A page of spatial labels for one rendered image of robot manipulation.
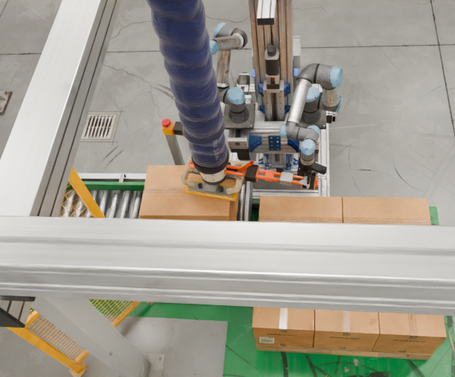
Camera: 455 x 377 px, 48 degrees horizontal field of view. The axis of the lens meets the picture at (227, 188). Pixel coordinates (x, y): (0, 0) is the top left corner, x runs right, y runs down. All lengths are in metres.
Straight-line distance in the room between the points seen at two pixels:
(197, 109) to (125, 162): 2.38
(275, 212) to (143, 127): 1.91
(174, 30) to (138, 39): 3.80
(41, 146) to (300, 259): 0.61
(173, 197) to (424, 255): 2.85
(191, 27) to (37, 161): 1.35
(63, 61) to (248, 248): 0.70
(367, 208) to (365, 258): 3.14
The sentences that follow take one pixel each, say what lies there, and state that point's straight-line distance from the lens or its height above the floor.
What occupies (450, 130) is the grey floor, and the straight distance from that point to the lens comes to 5.04.
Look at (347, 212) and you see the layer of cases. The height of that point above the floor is 0.54.
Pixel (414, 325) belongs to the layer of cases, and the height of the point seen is 0.54.
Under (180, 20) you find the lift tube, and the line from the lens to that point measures 2.24.
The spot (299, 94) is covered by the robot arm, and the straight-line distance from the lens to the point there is 3.00.
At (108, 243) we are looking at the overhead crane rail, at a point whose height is 3.20.
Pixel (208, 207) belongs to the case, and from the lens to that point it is 3.35.
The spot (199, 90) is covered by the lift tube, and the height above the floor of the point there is 2.00.
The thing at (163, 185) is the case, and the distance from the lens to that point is 3.51.
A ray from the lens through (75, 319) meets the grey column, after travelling 2.68.
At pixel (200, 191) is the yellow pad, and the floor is 1.10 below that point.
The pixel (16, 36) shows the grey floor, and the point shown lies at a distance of 6.73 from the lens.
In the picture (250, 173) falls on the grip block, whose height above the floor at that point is 1.22.
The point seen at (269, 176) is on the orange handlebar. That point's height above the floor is 1.22.
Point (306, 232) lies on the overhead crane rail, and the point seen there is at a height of 3.21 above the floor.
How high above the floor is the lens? 3.81
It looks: 57 degrees down
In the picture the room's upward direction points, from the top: 12 degrees counter-clockwise
